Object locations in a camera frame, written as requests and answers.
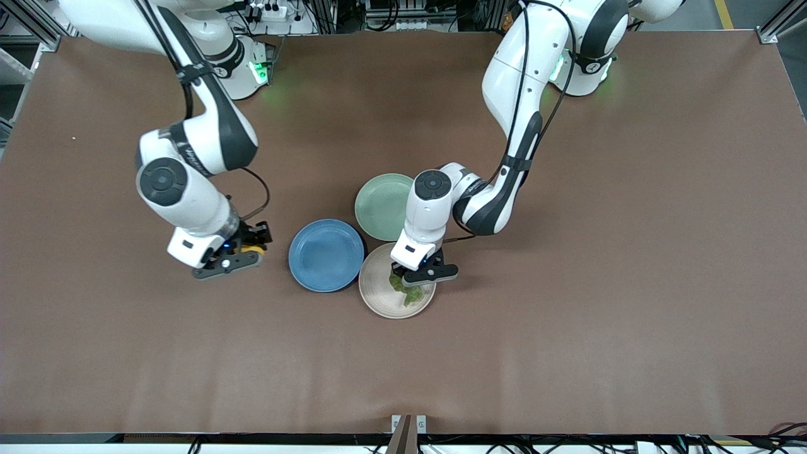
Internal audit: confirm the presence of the green lettuce leaf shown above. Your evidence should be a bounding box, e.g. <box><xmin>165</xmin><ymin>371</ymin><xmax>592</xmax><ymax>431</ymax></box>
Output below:
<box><xmin>388</xmin><ymin>270</ymin><xmax>424</xmax><ymax>308</ymax></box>

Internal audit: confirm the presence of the beige round plate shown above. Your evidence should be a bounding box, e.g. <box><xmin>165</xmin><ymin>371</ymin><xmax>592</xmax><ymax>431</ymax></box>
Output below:
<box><xmin>358</xmin><ymin>242</ymin><xmax>437</xmax><ymax>320</ymax></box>

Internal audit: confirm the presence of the aluminium frame profile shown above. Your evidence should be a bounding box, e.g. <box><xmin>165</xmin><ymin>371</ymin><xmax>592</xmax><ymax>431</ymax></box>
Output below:
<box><xmin>0</xmin><ymin>0</ymin><xmax>61</xmax><ymax>51</ymax></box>
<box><xmin>757</xmin><ymin>11</ymin><xmax>807</xmax><ymax>45</ymax></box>

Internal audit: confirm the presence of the light green round plate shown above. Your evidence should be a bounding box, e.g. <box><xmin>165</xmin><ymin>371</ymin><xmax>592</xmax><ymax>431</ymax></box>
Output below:
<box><xmin>354</xmin><ymin>173</ymin><xmax>417</xmax><ymax>242</ymax></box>

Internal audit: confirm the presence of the small metal table bracket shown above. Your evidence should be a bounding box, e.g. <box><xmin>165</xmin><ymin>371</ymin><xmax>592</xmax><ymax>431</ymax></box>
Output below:
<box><xmin>391</xmin><ymin>414</ymin><xmax>427</xmax><ymax>435</ymax></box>

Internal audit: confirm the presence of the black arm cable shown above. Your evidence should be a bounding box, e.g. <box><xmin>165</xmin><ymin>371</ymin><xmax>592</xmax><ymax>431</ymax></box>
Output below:
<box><xmin>441</xmin><ymin>0</ymin><xmax>578</xmax><ymax>244</ymax></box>
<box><xmin>132</xmin><ymin>0</ymin><xmax>272</xmax><ymax>223</ymax></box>

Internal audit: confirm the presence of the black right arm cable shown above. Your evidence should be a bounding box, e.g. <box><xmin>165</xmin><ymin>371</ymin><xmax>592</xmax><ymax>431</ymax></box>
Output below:
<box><xmin>132</xmin><ymin>0</ymin><xmax>272</xmax><ymax>223</ymax></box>

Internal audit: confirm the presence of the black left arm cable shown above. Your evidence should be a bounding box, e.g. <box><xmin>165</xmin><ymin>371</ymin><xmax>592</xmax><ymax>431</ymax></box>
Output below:
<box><xmin>441</xmin><ymin>0</ymin><xmax>578</xmax><ymax>244</ymax></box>

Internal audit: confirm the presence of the blue round plate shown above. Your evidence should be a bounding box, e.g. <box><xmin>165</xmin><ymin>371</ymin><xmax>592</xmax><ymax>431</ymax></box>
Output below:
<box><xmin>288</xmin><ymin>219</ymin><xmax>366</xmax><ymax>293</ymax></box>

